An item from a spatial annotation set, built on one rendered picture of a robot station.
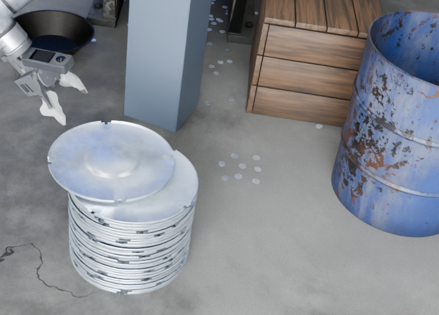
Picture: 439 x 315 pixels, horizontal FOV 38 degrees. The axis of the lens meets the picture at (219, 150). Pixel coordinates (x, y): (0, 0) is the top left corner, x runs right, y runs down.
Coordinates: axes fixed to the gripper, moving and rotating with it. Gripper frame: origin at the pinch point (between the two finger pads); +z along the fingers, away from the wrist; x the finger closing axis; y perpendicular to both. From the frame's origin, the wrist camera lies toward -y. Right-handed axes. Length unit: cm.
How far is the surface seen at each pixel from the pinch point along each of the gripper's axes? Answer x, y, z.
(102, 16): -80, 52, 11
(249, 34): -96, 11, 47
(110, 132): 3.1, -6.9, 7.8
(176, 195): 16.3, -25.8, 19.8
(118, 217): 27.6, -20.5, 12.7
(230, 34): -93, 16, 42
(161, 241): 25.9, -23.4, 23.7
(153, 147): 3.6, -16.2, 14.8
